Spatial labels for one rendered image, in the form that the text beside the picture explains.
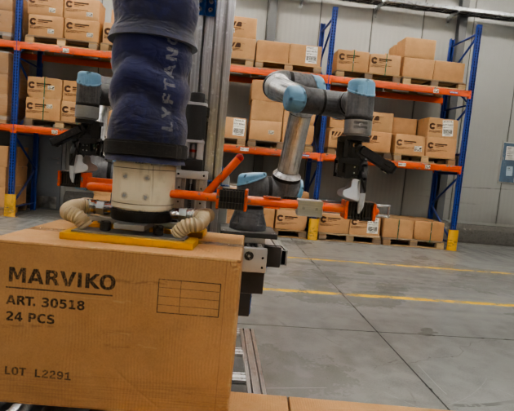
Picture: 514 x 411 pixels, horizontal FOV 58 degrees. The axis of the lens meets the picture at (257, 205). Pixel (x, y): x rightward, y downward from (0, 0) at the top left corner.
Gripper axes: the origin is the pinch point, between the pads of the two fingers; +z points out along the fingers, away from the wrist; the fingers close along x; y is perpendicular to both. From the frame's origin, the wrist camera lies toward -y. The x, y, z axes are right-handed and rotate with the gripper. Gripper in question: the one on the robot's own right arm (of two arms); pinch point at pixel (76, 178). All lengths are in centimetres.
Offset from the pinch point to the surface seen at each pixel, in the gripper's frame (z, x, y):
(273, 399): 64, -10, 74
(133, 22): -44, -36, 26
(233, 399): 64, -13, 61
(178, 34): -42, -33, 37
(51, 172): 59, 776, -366
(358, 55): -217, 713, 209
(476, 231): 95, 858, 538
